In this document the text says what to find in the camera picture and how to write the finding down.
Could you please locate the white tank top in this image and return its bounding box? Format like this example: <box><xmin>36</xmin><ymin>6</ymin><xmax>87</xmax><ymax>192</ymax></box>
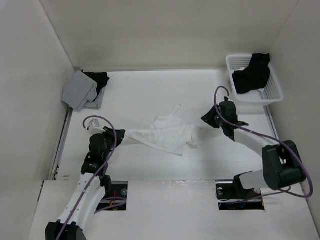
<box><xmin>125</xmin><ymin>104</ymin><xmax>199</xmax><ymax>156</ymax></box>

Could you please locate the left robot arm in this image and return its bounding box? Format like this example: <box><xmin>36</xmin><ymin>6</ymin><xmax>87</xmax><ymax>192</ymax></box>
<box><xmin>45</xmin><ymin>126</ymin><xmax>126</xmax><ymax>240</ymax></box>

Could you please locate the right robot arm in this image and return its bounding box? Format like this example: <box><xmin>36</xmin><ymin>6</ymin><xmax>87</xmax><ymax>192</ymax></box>
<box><xmin>201</xmin><ymin>98</ymin><xmax>310</xmax><ymax>191</ymax></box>

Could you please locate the black tank top in basket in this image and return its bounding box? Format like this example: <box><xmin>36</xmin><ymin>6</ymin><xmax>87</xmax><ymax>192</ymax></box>
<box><xmin>232</xmin><ymin>53</ymin><xmax>270</xmax><ymax>95</ymax></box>

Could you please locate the black folded tank top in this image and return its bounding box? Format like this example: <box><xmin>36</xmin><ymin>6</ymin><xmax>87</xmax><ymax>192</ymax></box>
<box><xmin>83</xmin><ymin>71</ymin><xmax>110</xmax><ymax>95</ymax></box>

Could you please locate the grey folded tank top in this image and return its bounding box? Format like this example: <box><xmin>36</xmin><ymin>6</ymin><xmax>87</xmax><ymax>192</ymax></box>
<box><xmin>61</xmin><ymin>70</ymin><xmax>107</xmax><ymax>112</ymax></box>

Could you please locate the white plastic basket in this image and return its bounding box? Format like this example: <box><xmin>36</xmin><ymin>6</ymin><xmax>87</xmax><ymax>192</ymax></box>
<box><xmin>225</xmin><ymin>53</ymin><xmax>284</xmax><ymax>107</ymax></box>

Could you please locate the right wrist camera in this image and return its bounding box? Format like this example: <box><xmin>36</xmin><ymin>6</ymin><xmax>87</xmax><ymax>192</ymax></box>
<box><xmin>223</xmin><ymin>96</ymin><xmax>234</xmax><ymax>102</ymax></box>

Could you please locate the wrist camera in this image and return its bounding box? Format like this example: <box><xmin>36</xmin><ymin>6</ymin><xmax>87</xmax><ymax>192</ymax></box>
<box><xmin>87</xmin><ymin>118</ymin><xmax>105</xmax><ymax>135</ymax></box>
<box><xmin>223</xmin><ymin>96</ymin><xmax>234</xmax><ymax>102</ymax></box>

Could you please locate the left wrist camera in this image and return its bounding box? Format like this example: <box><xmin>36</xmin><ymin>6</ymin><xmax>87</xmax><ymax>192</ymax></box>
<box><xmin>87</xmin><ymin>118</ymin><xmax>105</xmax><ymax>135</ymax></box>

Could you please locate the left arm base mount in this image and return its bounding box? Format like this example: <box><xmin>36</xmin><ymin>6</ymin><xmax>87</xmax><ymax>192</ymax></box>
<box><xmin>96</xmin><ymin>181</ymin><xmax>129</xmax><ymax>211</ymax></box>

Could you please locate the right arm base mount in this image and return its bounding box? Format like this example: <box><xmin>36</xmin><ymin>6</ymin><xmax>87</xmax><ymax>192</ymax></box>
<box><xmin>215</xmin><ymin>175</ymin><xmax>265</xmax><ymax>211</ymax></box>

